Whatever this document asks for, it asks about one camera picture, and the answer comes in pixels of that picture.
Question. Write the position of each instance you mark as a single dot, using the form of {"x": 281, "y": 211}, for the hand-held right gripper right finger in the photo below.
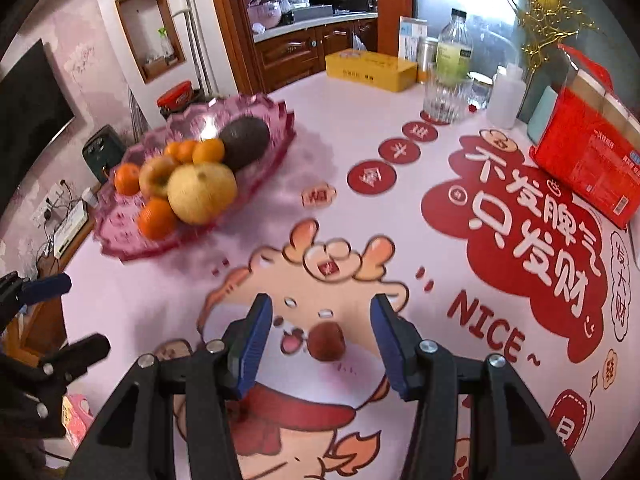
{"x": 392, "y": 345}

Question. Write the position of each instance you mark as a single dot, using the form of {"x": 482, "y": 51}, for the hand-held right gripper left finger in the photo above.
{"x": 252, "y": 345}

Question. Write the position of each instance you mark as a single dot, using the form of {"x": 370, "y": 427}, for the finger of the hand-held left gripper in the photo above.
{"x": 80, "y": 352}
{"x": 47, "y": 286}

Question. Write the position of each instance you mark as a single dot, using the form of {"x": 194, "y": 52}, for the small red plum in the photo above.
{"x": 326, "y": 342}

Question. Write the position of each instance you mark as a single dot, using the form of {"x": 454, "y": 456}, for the orange tangerine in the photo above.
{"x": 157, "y": 219}
{"x": 188, "y": 150}
{"x": 171, "y": 151}
{"x": 209, "y": 151}
{"x": 126, "y": 179}

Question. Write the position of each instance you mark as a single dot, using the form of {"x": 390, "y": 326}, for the yellow red apple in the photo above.
{"x": 157, "y": 175}

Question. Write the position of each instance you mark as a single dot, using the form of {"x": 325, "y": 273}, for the yellow pear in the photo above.
{"x": 202, "y": 193}

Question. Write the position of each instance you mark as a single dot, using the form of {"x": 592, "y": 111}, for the dark overripe banana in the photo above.
{"x": 245, "y": 142}

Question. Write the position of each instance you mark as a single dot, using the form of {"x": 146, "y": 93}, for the pink glass fruit plate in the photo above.
{"x": 200, "y": 115}

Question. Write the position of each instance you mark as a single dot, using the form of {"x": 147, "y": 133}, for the pink patterned box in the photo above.
{"x": 77, "y": 417}

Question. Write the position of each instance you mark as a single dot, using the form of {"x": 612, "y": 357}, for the white router box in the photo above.
{"x": 70, "y": 227}

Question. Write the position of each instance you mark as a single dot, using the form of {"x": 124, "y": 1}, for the dark green air fryer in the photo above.
{"x": 102, "y": 152}

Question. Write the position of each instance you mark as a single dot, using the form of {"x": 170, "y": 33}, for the black television screen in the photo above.
{"x": 30, "y": 115}

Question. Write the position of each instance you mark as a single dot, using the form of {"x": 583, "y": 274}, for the red lidded container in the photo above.
{"x": 175, "y": 95}

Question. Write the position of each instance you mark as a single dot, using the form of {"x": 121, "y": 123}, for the clear drinking glass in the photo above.
{"x": 445, "y": 102}

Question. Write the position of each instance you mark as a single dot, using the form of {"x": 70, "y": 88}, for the small glass jar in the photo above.
{"x": 481, "y": 92}

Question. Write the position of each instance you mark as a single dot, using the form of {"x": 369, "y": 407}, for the white squeeze bottle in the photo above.
{"x": 506, "y": 97}

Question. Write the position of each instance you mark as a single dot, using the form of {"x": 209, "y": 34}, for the teal container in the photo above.
{"x": 541, "y": 115}

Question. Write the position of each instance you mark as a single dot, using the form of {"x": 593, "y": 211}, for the yellow rectangular box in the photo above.
{"x": 370, "y": 70}

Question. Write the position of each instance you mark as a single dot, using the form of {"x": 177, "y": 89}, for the red paper cup package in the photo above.
{"x": 590, "y": 150}

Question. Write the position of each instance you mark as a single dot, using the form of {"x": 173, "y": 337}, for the metal can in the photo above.
{"x": 426, "y": 57}

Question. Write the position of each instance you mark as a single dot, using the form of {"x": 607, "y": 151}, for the clear bottle green label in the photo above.
{"x": 454, "y": 55}

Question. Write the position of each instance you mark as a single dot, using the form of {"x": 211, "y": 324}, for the wooden kitchen cabinet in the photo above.
{"x": 300, "y": 50}

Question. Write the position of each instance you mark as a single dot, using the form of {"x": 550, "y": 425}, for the blue white carton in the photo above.
{"x": 412, "y": 35}

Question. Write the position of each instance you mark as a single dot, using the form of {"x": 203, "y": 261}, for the white wall power socket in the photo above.
{"x": 50, "y": 205}

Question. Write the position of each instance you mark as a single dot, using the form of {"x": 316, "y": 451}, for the wooden wall niche shelf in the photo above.
{"x": 150, "y": 30}

